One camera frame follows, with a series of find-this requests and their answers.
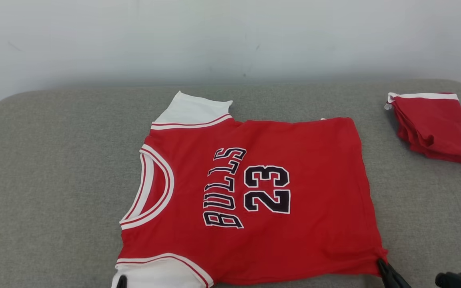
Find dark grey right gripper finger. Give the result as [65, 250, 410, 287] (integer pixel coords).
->
[376, 258, 411, 288]

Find red Bulls 23 jersey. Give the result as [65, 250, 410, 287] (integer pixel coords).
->
[112, 91, 389, 288]

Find red shorts with white trim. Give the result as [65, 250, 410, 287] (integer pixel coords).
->
[384, 92, 461, 165]

